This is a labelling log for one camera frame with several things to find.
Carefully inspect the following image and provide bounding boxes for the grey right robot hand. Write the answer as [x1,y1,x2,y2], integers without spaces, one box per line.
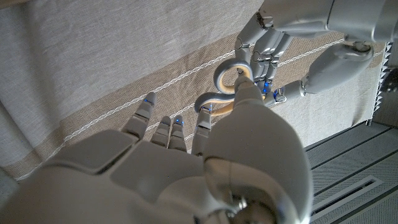
[0,75,314,224]

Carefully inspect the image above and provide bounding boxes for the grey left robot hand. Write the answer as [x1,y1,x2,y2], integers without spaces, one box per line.
[233,0,398,106]

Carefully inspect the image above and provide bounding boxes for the grey orange scissors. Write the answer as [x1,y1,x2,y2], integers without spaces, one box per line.
[194,58,269,118]

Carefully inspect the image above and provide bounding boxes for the beige striped curtain backdrop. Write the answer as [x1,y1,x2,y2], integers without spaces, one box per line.
[0,0,388,182]

